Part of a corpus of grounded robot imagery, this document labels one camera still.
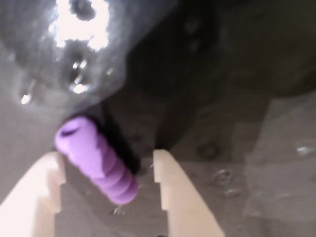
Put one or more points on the black glossy mat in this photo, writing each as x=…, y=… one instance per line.
x=247, y=74

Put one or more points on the purple ribbed pen grip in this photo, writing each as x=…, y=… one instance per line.
x=98, y=160

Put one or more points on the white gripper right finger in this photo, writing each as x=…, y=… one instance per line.
x=182, y=197

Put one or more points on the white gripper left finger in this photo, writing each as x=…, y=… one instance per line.
x=27, y=209

